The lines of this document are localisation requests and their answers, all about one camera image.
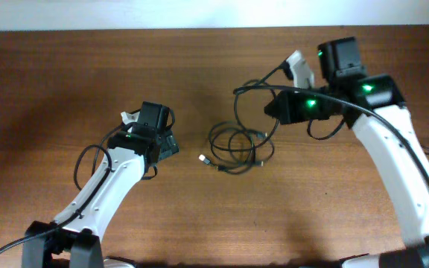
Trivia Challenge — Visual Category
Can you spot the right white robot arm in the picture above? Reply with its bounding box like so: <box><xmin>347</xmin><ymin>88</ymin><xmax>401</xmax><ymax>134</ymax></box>
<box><xmin>264</xmin><ymin>37</ymin><xmax>429</xmax><ymax>267</ymax></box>

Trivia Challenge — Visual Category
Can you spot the thin black usb cable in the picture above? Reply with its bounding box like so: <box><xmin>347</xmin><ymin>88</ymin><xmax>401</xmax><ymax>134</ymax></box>
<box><xmin>232</xmin><ymin>78</ymin><xmax>281</xmax><ymax>153</ymax></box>

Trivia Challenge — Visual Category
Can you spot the thick black cable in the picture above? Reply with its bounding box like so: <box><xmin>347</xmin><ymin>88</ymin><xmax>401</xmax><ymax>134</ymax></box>
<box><xmin>198</xmin><ymin>121</ymin><xmax>276</xmax><ymax>176</ymax></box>

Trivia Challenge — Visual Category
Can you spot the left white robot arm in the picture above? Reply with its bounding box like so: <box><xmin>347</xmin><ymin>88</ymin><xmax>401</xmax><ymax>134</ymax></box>
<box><xmin>22</xmin><ymin>102</ymin><xmax>179</xmax><ymax>267</ymax></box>

